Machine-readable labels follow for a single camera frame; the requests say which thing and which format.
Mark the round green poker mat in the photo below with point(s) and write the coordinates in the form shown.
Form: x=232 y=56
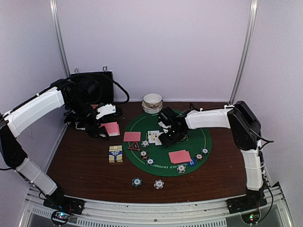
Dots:
x=197 y=139

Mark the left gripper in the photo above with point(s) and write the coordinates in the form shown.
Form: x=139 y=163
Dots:
x=89 y=128

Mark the two of clubs card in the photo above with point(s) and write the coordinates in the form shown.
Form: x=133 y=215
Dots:
x=151 y=136

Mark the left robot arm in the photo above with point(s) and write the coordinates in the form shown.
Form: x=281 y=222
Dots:
x=15 y=121

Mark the right aluminium post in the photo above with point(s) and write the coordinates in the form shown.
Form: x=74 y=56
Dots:
x=246 y=47

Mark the left aluminium post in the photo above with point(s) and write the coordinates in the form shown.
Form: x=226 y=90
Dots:
x=56 y=23

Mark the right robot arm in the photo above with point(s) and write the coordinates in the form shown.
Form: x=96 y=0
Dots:
x=246 y=132

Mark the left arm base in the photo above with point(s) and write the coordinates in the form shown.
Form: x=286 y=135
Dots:
x=62 y=214

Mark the black poker chip case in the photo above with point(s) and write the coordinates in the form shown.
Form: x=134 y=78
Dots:
x=104 y=80

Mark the upper white ceramic bowl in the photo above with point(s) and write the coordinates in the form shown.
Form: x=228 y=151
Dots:
x=152 y=99

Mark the aluminium post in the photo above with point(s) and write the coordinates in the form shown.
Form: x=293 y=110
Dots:
x=246 y=47
x=56 y=23

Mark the dark chips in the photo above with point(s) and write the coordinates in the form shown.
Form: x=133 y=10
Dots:
x=204 y=151
x=150 y=161

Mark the blue round dealer button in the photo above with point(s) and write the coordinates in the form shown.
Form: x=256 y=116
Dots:
x=192 y=162

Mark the black red triangle all-in marker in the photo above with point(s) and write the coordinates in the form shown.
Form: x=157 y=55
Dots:
x=135 y=146

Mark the brown chips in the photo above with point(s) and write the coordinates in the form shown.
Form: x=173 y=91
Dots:
x=144 y=154
x=199 y=157

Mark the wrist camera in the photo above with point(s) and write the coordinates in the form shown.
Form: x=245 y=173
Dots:
x=169 y=120
x=105 y=110

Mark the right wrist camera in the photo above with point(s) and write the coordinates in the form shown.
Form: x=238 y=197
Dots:
x=169 y=120

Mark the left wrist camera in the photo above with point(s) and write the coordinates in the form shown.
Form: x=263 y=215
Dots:
x=105 y=110

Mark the pink playing card deck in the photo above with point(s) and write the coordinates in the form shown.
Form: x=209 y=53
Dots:
x=112 y=128

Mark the gold blue card box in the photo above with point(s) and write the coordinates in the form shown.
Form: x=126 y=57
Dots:
x=115 y=154

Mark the light blue chip stack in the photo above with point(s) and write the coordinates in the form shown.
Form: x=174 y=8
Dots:
x=158 y=184

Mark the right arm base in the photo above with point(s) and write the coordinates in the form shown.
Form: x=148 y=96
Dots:
x=248 y=206

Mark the two of spades card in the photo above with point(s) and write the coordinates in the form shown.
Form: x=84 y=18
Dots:
x=157 y=140

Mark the dark blue chip stack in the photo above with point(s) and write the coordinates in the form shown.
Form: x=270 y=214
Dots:
x=136 y=182

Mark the aluminium front rail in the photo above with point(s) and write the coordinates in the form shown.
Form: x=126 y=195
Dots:
x=211 y=213

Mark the lower white ceramic bowl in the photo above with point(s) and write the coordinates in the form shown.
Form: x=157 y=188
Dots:
x=150 y=110

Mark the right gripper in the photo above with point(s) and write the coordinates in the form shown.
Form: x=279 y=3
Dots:
x=167 y=142

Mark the white ceramic bowl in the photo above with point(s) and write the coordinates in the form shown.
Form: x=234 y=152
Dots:
x=150 y=110
x=152 y=99

